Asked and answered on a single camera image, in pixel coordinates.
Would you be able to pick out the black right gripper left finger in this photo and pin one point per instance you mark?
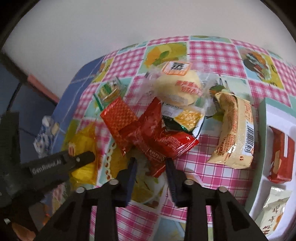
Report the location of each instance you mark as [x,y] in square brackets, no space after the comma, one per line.
[72,220]

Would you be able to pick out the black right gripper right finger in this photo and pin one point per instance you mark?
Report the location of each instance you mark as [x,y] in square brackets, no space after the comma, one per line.
[230,220]

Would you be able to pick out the blue plaid cloth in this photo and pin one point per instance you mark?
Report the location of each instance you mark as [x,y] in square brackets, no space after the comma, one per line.
[68,103]

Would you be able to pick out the beige barcode snack packet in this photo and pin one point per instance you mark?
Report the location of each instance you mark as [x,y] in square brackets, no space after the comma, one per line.
[236,143]

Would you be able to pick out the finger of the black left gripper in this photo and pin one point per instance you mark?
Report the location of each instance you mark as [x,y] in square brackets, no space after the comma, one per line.
[72,163]

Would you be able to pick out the green edged cookie packet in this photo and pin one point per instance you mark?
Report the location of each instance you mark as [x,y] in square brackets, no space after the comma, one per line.
[108,92]

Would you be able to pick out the checkered pink picture tablecloth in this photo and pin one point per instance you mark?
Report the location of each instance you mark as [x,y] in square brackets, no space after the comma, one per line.
[244,69]

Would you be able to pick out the orange-red patterned snack packet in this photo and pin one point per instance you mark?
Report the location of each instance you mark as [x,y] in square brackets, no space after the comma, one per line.
[116,116]

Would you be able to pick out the red white snack bar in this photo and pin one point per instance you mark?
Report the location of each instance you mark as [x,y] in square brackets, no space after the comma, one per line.
[282,159]

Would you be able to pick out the cream snack packet in tray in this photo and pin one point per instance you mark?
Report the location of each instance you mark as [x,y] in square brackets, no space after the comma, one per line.
[273,210]

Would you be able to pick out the white tray teal rim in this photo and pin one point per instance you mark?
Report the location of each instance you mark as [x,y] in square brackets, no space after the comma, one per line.
[277,115]

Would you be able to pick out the yellow transparent snack packet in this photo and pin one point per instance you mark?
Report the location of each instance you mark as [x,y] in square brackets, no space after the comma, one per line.
[83,141]

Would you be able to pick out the green yellow cracker packet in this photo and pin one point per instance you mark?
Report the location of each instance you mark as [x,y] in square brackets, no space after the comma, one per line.
[188,119]

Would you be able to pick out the round steamed cake packet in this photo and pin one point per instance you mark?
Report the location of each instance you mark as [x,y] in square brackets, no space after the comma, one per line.
[179,83]

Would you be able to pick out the red glossy snack packet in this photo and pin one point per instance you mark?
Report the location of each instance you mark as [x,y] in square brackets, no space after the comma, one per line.
[157,143]

